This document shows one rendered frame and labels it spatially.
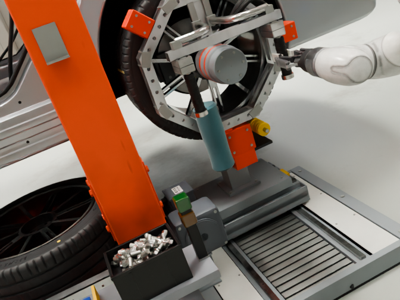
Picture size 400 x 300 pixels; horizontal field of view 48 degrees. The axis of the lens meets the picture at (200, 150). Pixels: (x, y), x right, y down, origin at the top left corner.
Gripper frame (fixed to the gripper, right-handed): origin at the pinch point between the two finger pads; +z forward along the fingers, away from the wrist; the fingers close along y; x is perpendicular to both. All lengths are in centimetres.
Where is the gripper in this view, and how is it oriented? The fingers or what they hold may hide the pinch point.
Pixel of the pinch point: (283, 55)
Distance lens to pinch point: 159.9
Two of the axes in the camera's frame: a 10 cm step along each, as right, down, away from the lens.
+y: 8.9, -4.0, 2.1
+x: -3.0, -8.7, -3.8
